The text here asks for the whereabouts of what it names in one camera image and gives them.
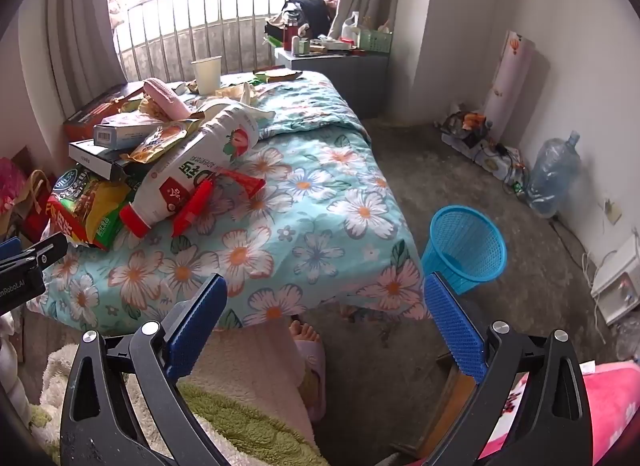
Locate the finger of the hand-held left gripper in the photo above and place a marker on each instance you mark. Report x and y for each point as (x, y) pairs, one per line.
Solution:
(47, 251)
(10, 248)

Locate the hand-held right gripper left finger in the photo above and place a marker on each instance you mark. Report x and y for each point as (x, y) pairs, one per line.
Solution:
(197, 326)

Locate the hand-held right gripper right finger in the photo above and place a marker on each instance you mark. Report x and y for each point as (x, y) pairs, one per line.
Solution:
(455, 326)

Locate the green chip bag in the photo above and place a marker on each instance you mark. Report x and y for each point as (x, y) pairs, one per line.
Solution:
(85, 211)

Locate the blue plastic wastebasket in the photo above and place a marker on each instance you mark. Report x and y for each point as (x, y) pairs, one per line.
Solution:
(465, 246)

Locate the white strawberry yogurt bottle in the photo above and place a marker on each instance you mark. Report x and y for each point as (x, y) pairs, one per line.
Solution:
(200, 165)

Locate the red gift bag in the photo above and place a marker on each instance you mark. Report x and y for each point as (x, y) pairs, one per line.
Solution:
(37, 206)

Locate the pink plastic bag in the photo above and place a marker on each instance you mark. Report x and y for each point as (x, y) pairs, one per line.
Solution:
(10, 185)

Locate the wooden stool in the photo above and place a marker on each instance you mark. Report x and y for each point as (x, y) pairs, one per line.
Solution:
(450, 406)

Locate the cream and green fleece garment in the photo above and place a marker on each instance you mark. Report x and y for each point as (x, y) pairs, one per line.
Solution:
(250, 396)

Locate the black cardboard box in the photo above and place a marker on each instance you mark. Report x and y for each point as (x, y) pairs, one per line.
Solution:
(95, 158)

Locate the person's foot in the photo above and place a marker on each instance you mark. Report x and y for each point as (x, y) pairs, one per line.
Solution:
(302, 332)

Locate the red tube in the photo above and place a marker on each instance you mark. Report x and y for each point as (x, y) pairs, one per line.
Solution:
(192, 208)

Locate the pink slipper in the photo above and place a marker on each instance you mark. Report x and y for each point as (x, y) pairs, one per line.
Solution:
(312, 376)

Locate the orange brown box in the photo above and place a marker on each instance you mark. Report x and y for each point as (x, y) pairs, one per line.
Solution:
(87, 115)

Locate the red flat packet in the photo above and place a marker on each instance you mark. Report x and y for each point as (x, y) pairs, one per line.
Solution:
(245, 183)

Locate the floral turquoise blanket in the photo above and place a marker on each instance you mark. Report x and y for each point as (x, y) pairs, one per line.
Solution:
(310, 226)

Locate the orange snack packet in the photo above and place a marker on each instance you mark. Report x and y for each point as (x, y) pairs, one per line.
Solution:
(160, 138)

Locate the white appliance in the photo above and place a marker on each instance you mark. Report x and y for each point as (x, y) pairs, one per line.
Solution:
(617, 286)

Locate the pink blanket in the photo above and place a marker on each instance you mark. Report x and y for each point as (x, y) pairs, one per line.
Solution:
(610, 411)

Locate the large clear water jug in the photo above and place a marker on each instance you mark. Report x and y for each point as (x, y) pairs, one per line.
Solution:
(552, 175)

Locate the pink pouch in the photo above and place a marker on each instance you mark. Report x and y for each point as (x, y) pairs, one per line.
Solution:
(165, 95)

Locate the black and orange bag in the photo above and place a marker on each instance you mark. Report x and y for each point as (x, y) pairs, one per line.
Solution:
(465, 125)

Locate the white paper cup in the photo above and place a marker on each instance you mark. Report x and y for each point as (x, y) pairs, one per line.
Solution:
(207, 75)

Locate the white gloves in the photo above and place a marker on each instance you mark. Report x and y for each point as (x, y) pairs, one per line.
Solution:
(245, 93)

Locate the white paper roll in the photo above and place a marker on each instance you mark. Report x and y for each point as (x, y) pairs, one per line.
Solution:
(507, 80)

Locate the grey nightstand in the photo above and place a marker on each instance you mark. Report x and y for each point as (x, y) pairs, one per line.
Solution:
(350, 85)

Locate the brown snack packet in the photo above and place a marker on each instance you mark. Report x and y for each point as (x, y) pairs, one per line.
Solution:
(282, 74)

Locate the metal window railing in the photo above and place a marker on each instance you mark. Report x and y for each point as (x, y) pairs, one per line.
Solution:
(200, 10)

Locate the green basket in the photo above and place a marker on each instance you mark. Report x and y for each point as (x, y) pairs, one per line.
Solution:
(375, 40)

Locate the red thermos bottle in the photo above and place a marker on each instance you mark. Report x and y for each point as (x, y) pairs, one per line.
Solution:
(290, 35)

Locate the white plastic jug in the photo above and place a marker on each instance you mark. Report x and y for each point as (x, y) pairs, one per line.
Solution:
(350, 28)

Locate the black backpack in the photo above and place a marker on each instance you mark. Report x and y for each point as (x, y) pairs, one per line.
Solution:
(310, 13)

